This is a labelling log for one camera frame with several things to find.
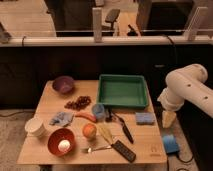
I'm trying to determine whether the bunch of dark grapes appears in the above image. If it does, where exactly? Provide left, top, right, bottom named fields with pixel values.
left=65, top=96, right=91, bottom=111

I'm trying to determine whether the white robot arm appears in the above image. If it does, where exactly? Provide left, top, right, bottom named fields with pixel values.
left=157, top=64, right=213, bottom=128

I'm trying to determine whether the small blue cup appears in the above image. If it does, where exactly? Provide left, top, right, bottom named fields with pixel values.
left=92, top=104, right=106, bottom=121

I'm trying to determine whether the white paper cup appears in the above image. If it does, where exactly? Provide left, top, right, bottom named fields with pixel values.
left=25, top=117, right=45, bottom=137

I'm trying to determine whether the blue sponge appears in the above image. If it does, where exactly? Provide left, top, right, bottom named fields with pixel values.
left=135, top=112, right=155, bottom=125

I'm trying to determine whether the green plastic tray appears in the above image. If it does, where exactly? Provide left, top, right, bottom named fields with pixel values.
left=97, top=74, right=149, bottom=109

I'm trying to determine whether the black remote control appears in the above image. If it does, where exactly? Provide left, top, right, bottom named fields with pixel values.
left=112, top=140, right=136, bottom=162

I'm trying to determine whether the orange fruit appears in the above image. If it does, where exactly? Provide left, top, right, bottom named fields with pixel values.
left=82, top=123, right=97, bottom=139

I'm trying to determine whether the orange carrot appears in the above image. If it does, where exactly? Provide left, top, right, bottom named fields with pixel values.
left=75, top=113, right=97, bottom=123

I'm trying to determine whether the white egg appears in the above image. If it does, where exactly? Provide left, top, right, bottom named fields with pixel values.
left=58, top=140, right=70, bottom=152

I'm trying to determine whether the purple bowl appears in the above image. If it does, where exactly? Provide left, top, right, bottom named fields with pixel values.
left=52, top=76, right=74, bottom=94

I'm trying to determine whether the red bowl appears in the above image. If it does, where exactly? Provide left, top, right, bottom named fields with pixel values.
left=48, top=128, right=75, bottom=157

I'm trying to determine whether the black office chair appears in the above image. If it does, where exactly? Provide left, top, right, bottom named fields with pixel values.
left=102, top=9, right=120, bottom=31

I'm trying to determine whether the black handled knife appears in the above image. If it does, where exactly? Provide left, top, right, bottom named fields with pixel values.
left=113, top=114, right=134, bottom=144

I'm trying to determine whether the white horizontal rail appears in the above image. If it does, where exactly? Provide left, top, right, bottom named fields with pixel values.
left=0, top=35, right=213, bottom=47

